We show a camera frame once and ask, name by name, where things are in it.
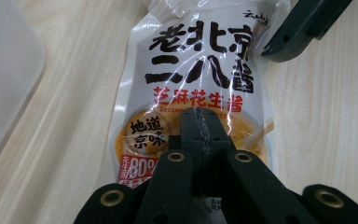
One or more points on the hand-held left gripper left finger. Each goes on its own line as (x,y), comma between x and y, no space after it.
(192,133)

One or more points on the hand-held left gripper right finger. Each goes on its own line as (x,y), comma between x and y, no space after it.
(217,133)

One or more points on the white sauce pouch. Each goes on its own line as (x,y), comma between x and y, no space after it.
(195,62)

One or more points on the clear plastic container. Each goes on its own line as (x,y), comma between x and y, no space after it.
(6,77)

